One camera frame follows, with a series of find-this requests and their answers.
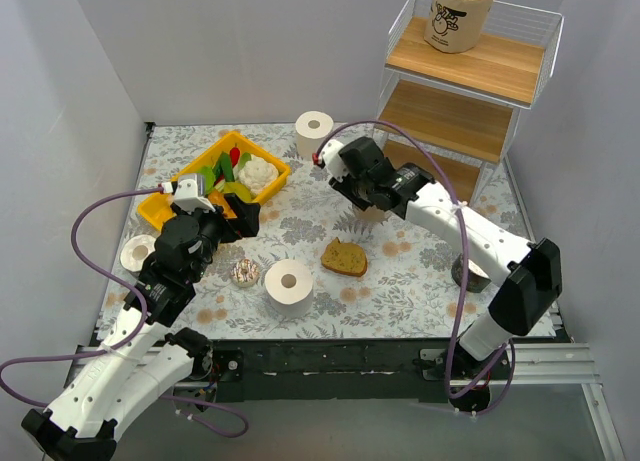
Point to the brown roll with label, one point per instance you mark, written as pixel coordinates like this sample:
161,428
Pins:
371,215

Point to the red chili pepper toy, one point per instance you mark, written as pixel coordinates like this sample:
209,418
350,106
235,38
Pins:
235,154

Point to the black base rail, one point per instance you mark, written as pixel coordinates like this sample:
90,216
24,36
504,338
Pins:
248,370

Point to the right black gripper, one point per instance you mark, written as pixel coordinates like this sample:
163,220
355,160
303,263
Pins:
357,193

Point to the brown roll with drawing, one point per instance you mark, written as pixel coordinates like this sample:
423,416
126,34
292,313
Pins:
455,26

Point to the green leafy vegetable toy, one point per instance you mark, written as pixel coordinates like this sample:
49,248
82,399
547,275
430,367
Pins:
221,171

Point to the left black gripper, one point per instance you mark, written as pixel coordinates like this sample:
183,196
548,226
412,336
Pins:
226,220

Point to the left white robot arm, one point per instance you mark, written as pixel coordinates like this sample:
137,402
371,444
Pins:
140,358

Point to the cat shaped bread slice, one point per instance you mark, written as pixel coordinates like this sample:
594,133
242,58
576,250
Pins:
345,258

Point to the white cauliflower toy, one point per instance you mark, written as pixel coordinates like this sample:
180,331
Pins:
257,174

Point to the floral table mat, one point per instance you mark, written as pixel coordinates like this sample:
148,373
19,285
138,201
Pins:
407,290

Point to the yellow plastic bin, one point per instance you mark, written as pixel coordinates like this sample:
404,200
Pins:
155,209

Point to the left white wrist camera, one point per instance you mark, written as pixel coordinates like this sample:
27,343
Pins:
186,193

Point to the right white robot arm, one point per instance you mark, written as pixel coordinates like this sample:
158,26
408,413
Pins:
528,275

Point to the white wire wooden shelf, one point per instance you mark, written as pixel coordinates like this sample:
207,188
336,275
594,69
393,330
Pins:
466,107

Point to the dark wrapped paper roll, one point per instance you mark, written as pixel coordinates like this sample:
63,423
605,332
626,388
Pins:
477,279

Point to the white paper roll left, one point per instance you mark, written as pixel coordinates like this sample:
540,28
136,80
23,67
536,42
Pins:
135,251

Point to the white paper towel roll front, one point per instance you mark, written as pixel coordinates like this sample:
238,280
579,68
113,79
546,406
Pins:
289,285

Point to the yellow green pepper toy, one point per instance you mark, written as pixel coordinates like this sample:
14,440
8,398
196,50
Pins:
241,191

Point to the white paper towel roll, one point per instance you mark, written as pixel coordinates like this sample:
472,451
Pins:
311,129
289,285

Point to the white paper towel roll back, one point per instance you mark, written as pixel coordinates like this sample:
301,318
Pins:
311,129

